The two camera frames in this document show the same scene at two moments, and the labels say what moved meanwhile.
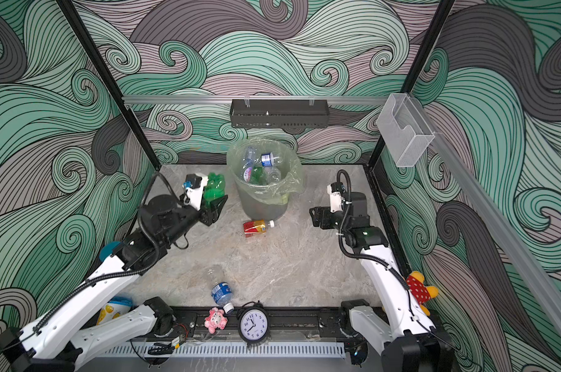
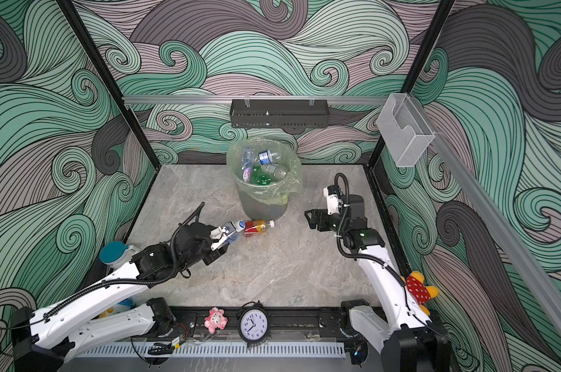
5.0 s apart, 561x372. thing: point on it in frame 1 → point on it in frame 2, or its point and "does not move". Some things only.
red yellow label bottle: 258,226 does not move
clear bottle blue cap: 267,159 does not move
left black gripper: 210,215 → 216,254
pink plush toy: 215,319 does not move
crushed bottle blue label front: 221,293 → 232,237
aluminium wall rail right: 511,247 does not move
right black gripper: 325,214 does not move
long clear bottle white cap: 250,164 does not move
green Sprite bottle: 215,188 → 257,177
